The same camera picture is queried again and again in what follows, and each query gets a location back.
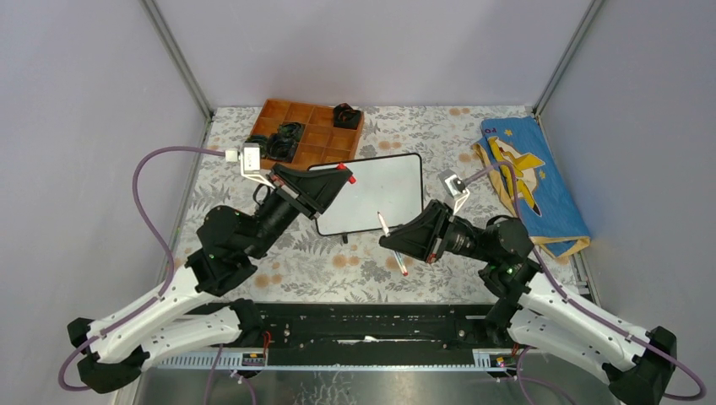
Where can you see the black tape roll upper middle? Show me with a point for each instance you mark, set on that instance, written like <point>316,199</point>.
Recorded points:
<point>291,131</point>

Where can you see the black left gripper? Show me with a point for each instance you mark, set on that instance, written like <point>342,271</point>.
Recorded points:
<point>308,191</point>

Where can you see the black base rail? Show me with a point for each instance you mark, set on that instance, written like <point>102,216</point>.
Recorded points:
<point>371,337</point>

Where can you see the black tape roll lower middle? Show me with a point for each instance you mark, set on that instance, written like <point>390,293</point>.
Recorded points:
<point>281,148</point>

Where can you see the orange compartment tray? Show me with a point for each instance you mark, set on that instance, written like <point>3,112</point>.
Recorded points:
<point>321,142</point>

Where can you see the small black-framed whiteboard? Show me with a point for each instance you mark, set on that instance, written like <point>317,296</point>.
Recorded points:
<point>388,186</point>

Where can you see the red marker cap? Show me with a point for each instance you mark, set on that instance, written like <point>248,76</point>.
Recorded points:
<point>348,174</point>

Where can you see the left aluminium frame post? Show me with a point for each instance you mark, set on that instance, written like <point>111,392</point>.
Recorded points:
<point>174,52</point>

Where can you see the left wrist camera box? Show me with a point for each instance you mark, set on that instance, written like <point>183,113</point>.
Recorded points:
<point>249,159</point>

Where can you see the black tape roll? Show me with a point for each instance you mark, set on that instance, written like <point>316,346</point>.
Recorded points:
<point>258,139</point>
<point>346,117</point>
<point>281,148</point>
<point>291,131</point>

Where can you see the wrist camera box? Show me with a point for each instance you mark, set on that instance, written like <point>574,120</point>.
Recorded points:
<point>455,188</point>
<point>249,159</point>

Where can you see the floral patterned table mat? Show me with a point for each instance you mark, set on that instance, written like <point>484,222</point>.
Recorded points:
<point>303,266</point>

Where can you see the right aluminium frame post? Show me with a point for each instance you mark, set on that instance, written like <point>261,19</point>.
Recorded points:
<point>576,40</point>

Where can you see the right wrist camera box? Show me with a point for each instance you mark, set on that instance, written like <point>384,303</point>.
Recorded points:
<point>455,188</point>

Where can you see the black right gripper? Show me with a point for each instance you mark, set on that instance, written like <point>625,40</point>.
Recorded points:
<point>426,235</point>

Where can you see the aluminium frame post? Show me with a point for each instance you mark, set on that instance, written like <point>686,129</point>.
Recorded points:
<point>576,40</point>
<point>174,52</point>

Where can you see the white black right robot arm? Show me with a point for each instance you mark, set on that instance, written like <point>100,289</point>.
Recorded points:
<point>533,311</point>

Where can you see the blue yellow cartoon cloth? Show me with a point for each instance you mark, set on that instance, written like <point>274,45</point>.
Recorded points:
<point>525,172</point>

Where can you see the black tape roll top right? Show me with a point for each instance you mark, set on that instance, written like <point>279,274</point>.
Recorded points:
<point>346,117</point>

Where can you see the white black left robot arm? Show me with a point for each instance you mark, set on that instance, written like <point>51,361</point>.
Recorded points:
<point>118,348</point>

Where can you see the black tape roll left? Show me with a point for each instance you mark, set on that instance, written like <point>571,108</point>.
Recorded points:
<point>258,139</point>

